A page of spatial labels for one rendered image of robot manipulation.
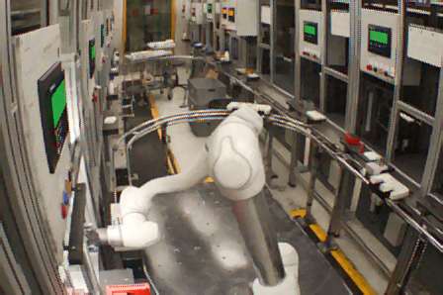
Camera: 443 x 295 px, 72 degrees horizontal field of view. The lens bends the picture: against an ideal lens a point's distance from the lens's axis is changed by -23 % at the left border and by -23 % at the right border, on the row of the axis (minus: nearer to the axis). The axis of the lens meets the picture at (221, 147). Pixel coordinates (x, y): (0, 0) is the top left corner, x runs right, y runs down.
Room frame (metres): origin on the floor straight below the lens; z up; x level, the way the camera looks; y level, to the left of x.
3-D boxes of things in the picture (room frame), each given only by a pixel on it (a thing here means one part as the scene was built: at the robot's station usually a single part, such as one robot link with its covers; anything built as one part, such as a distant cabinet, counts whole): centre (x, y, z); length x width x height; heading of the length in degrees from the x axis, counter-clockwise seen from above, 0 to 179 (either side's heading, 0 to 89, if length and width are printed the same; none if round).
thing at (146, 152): (5.75, 1.28, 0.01); 5.85 x 0.59 x 0.01; 15
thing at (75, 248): (0.72, 0.36, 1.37); 0.36 x 0.04 x 0.04; 15
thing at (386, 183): (1.84, -1.00, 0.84); 0.37 x 0.14 x 0.10; 15
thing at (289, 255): (1.15, -0.23, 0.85); 0.18 x 0.16 x 0.22; 176
